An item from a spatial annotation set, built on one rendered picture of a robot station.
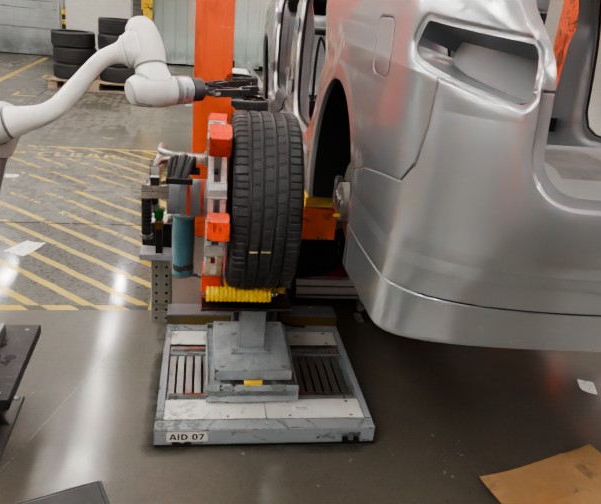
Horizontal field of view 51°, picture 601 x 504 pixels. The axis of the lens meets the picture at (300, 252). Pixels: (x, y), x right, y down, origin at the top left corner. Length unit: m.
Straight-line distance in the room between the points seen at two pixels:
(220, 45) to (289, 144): 0.74
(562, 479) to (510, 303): 1.17
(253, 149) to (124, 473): 1.20
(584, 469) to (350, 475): 0.91
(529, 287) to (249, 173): 0.97
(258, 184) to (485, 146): 0.87
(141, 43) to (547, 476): 2.08
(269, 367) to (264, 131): 0.92
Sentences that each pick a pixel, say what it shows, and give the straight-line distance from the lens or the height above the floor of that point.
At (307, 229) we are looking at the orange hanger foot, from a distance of 2.94.
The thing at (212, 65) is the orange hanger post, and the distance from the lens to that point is 2.74.
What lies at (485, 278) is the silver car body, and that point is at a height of 0.99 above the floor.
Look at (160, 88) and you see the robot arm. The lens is 2.06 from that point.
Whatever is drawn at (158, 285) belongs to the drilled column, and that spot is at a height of 0.21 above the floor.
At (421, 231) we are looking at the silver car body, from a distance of 1.52.
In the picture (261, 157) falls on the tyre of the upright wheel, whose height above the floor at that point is 1.07.
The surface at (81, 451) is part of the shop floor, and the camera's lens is 2.47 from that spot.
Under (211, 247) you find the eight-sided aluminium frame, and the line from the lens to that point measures 2.14.
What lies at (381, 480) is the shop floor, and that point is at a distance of 2.40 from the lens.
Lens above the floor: 1.55
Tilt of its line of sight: 22 degrees down
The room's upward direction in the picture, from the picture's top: 5 degrees clockwise
